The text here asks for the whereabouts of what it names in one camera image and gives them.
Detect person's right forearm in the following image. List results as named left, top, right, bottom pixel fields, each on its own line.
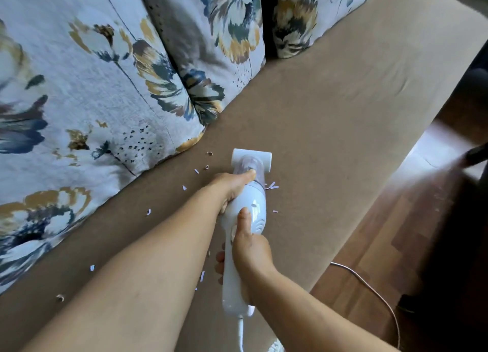
left=242, top=266, right=399, bottom=352

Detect person's right hand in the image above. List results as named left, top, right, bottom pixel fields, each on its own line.
left=214, top=207, right=278, bottom=287

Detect white handheld vacuum cleaner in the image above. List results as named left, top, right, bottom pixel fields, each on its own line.
left=219, top=148, right=272, bottom=320

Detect person's left hand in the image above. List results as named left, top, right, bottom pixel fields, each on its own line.
left=201, top=169, right=257, bottom=215

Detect white power cord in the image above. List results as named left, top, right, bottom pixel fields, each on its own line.
left=237, top=262, right=402, bottom=352

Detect person's left forearm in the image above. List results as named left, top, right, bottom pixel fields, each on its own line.
left=21, top=186, right=222, bottom=352

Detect scattered white paper scraps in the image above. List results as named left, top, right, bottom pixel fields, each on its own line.
left=55, top=151, right=281, bottom=303

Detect large floral sofa cushion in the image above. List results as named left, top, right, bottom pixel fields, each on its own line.
left=0, top=0, right=206, bottom=296

